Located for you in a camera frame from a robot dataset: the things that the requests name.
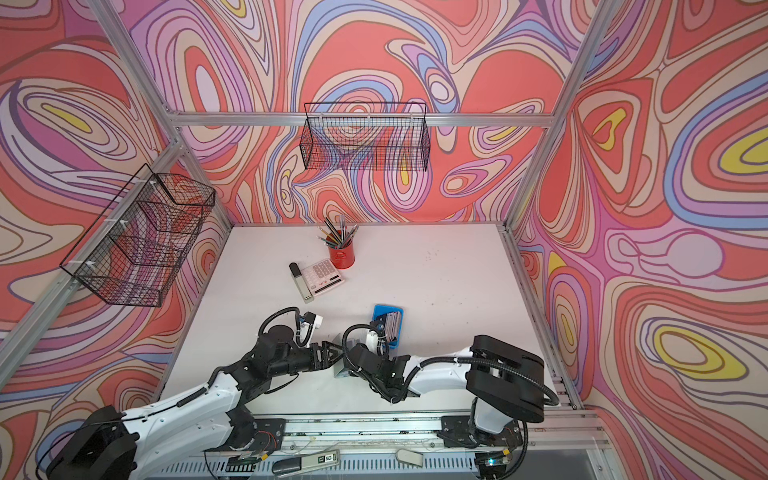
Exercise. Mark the blue plastic card tray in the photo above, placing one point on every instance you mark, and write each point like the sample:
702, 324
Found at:
380, 309

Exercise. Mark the black wire basket back wall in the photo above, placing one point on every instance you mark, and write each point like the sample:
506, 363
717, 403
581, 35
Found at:
365, 136

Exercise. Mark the grey remote device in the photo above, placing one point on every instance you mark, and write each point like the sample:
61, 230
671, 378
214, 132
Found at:
304, 464

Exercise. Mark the small grey oval object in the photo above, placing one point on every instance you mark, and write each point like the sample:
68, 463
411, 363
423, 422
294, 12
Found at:
411, 458

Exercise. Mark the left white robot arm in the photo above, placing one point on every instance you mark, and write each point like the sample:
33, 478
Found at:
138, 442

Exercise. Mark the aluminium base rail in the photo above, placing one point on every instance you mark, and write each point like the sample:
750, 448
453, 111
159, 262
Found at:
422, 431

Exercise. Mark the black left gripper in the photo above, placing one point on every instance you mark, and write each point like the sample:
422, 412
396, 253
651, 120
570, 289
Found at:
325, 348

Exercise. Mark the stack of credit cards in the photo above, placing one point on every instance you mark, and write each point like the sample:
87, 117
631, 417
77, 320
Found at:
390, 323

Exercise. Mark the green card holder wallet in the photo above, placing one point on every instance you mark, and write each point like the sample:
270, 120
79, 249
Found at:
341, 369

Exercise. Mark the pens and pencils bunch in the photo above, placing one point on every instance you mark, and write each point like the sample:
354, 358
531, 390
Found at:
338, 236

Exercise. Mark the grey stapler black tip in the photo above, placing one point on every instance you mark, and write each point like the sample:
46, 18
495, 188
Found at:
300, 282

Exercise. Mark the pink calculator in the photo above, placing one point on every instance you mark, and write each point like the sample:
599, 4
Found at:
321, 277

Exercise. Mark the black wire basket wall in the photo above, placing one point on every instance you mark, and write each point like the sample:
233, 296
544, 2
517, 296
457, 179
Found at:
132, 259
365, 136

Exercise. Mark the black wire basket left wall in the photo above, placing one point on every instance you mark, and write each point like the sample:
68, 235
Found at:
132, 259

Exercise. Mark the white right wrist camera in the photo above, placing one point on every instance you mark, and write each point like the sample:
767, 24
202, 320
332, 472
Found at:
376, 343

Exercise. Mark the red metal pen cup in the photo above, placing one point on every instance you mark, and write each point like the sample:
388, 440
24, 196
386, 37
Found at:
342, 256

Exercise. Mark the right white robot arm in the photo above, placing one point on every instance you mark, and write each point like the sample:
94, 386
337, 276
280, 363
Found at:
507, 382

